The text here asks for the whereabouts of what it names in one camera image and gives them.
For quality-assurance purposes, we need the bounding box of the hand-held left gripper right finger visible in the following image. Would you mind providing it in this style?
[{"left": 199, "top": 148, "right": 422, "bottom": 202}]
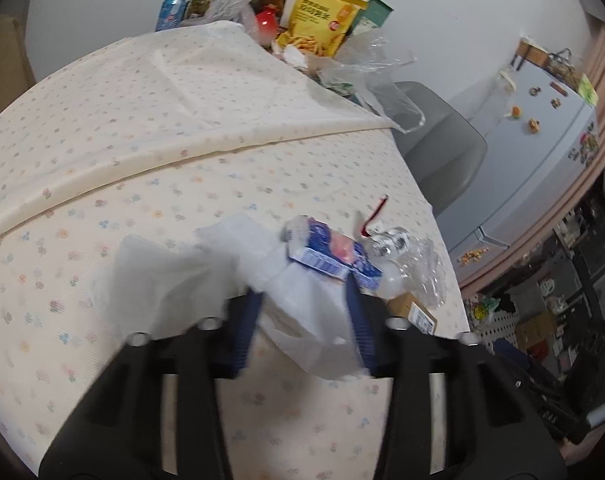
[{"left": 343, "top": 275, "right": 568, "bottom": 480}]

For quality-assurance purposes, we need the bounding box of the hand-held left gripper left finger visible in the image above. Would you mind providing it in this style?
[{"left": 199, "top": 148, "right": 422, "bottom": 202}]
[{"left": 38, "top": 290, "right": 263, "bottom": 480}]

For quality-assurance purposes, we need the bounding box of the small blue drink carton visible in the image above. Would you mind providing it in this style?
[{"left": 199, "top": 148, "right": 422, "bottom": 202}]
[{"left": 281, "top": 215, "right": 384, "bottom": 293}]

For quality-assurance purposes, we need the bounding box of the white paper tissue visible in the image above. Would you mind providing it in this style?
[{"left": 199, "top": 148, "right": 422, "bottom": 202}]
[{"left": 90, "top": 212, "right": 378, "bottom": 381}]

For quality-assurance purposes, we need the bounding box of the clear plastic wrap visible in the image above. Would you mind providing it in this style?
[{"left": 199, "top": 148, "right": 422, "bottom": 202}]
[{"left": 367, "top": 227, "right": 451, "bottom": 308}]

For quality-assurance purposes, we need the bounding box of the small brown cardboard box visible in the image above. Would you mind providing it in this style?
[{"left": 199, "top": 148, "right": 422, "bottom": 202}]
[{"left": 387, "top": 291, "right": 439, "bottom": 336}]

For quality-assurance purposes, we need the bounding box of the red and white wrapper strip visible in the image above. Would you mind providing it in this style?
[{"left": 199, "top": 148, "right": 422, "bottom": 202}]
[{"left": 355, "top": 194, "right": 389, "bottom": 238}]

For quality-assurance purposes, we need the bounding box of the grey upholstered chair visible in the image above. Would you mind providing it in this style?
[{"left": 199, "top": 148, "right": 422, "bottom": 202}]
[{"left": 390, "top": 81, "right": 488, "bottom": 216}]

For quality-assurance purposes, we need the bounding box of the floral tablecloth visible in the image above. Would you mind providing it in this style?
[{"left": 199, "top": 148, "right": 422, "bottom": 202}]
[{"left": 0, "top": 20, "right": 471, "bottom": 480}]

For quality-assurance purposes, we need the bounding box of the white refrigerator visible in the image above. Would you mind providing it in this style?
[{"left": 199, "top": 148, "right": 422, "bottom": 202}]
[{"left": 435, "top": 50, "right": 601, "bottom": 286}]

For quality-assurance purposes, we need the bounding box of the white hanging bag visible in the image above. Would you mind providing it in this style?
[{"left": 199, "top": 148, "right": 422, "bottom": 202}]
[{"left": 499, "top": 66, "right": 517, "bottom": 117}]

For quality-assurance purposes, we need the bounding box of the red jar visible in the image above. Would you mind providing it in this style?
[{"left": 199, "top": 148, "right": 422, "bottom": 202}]
[{"left": 255, "top": 5, "right": 280, "bottom": 46}]

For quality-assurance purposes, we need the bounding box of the yellow snack bag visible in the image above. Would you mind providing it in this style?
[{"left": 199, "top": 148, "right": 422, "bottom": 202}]
[{"left": 275, "top": 0, "right": 369, "bottom": 58}]

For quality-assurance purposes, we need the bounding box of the green printed box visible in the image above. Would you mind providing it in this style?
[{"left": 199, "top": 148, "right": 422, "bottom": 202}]
[{"left": 350, "top": 0, "right": 394, "bottom": 36}]

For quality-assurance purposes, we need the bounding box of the blue packet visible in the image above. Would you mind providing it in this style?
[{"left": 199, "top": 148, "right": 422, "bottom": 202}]
[{"left": 155, "top": 0, "right": 190, "bottom": 32}]

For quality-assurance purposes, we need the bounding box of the large brown cardboard box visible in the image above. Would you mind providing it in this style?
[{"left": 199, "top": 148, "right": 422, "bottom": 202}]
[{"left": 0, "top": 14, "right": 36, "bottom": 126}]

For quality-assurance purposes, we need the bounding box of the woven basket with handle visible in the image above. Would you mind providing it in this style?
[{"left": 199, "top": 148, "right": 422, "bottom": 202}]
[{"left": 547, "top": 49, "right": 583, "bottom": 88}]

